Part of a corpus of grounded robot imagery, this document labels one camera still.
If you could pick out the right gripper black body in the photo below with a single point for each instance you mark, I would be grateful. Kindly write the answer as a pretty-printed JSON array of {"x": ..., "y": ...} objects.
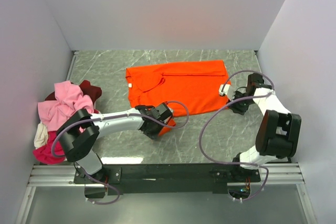
[{"x": 241, "y": 106}]

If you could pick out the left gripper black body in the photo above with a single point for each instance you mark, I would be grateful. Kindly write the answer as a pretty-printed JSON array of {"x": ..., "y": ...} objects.
[{"x": 154, "y": 132}]

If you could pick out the orange t-shirt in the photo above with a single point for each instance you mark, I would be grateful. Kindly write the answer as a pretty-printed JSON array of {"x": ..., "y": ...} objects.
[{"x": 191, "y": 88}]

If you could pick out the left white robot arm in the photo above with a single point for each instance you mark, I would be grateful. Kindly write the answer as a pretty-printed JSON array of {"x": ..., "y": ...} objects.
[{"x": 78, "y": 135}]

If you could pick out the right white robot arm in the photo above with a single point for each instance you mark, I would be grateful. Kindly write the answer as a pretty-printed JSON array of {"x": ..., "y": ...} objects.
[{"x": 278, "y": 134}]

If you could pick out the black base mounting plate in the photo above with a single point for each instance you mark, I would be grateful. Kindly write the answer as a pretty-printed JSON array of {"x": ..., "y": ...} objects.
[{"x": 173, "y": 178}]

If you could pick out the pink t-shirt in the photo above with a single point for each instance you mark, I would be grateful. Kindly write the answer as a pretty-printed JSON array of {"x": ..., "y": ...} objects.
[{"x": 54, "y": 114}]

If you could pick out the cream t-shirt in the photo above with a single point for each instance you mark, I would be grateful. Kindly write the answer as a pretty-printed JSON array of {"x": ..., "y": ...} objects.
[{"x": 41, "y": 136}]

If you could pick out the magenta t-shirt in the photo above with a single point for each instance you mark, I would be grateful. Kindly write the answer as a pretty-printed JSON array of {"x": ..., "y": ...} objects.
[{"x": 44, "y": 154}]

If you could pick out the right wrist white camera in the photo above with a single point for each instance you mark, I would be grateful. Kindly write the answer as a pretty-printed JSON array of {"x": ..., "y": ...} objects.
[{"x": 226, "y": 90}]

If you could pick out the aluminium extrusion rail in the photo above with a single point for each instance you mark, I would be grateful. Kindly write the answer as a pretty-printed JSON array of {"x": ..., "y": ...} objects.
[{"x": 63, "y": 175}]

